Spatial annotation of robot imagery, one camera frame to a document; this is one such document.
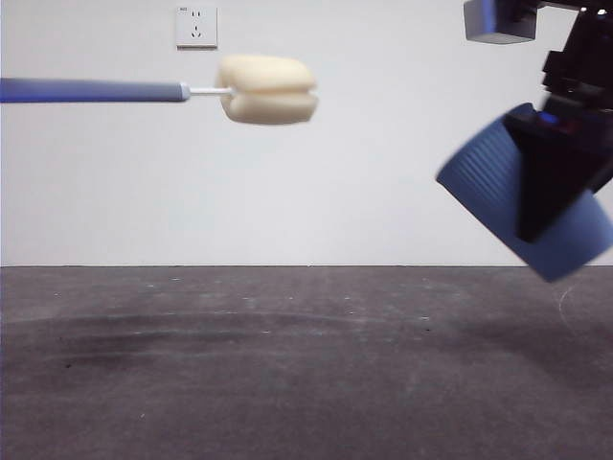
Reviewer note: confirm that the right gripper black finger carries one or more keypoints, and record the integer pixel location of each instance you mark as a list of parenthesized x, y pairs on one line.
[(551, 182)]

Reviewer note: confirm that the blue ribbed plastic cup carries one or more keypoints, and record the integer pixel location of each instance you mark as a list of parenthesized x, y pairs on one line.
[(479, 182)]

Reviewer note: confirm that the pale grey right camera box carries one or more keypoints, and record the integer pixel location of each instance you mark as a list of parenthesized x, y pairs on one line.
[(498, 24)]

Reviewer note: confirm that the white wall socket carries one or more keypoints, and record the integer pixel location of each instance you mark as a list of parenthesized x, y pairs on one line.
[(196, 28)]

